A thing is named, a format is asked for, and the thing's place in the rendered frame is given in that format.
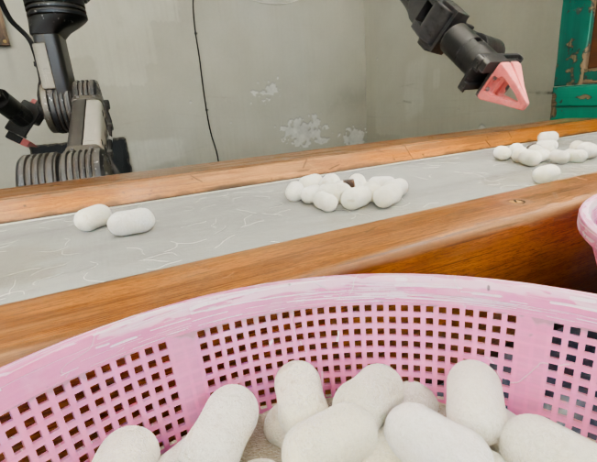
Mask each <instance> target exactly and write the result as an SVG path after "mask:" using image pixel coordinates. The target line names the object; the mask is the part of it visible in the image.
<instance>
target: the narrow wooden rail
mask: <svg viewBox="0 0 597 462"><path fill-rule="evenodd" d="M595 194H597V171H595V172H591V173H587V174H582V175H579V176H574V177H570V178H566V179H562V180H557V181H550V182H546V183H541V184H538V185H534V186H529V187H525V188H521V189H517V190H512V191H509V192H501V193H496V194H493V195H488V196H484V197H480V198H476V199H472V200H468V201H464V202H459V203H452V204H448V205H443V206H439V207H435V208H431V209H426V210H423V211H419V212H414V213H410V214H403V215H398V216H395V217H390V218H386V219H382V220H378V221H373V222H369V223H366V224H361V225H354V226H350V227H345V228H341V229H337V230H333V231H328V232H325V233H320V234H316V235H311V236H305V237H300V238H296V239H292V240H288V241H283V242H280V243H275V244H271V245H267V246H263V247H255V248H252V249H247V250H243V251H239V252H235V253H230V254H226V255H222V256H218V257H213V258H206V259H202V260H197V261H194V262H190V263H185V264H182V265H177V266H173V267H168V268H165V269H157V270H153V271H149V272H144V273H140V274H137V275H132V276H128V277H124V278H120V279H115V280H108V281H104V282H99V283H96V284H91V285H87V286H82V287H79V288H75V289H70V290H67V291H59V292H54V293H51V294H46V295H42V296H38V297H34V298H29V299H26V300H22V301H17V302H10V303H6V304H1V305H0V368H1V367H3V366H5V365H7V364H10V363H12V362H14V361H16V360H19V359H21V358H23V357H26V356H28V355H30V354H33V353H35V352H37V351H40V350H41V349H44V348H46V347H50V346H53V345H55V344H58V343H60V342H61V341H64V340H66V339H69V338H71V337H74V336H77V335H80V334H83V333H85V332H88V331H91V330H93V329H95V328H98V327H100V326H103V325H108V324H111V323H113V322H116V321H119V320H122V319H125V318H128V317H129V316H133V315H136V314H141V313H144V312H147V311H150V310H153V309H156V308H160V307H162V306H166V305H169V304H173V303H178V302H182V301H185V300H189V299H192V298H197V297H201V296H205V295H208V294H212V293H216V292H224V291H229V290H233V289H237V288H242V287H248V286H253V285H258V284H263V283H270V282H275V281H287V280H296V279H303V278H312V277H323V276H333V275H349V274H372V273H414V274H439V275H454V276H467V277H477V278H487V279H496V280H505V281H520V282H526V283H533V284H539V285H546V286H552V287H559V288H563V289H569V290H574V291H580V292H590V293H595V294H597V263H596V260H595V257H594V253H593V249H592V246H591V245H590V244H589V243H588V242H587V241H586V240H585V239H584V238H583V237H582V235H581V234H580V231H579V229H578V227H577V219H578V213H579V209H580V207H581V205H582V204H583V203H584V202H585V201H586V200H587V199H589V198H590V197H592V196H593V195H595Z"/></svg>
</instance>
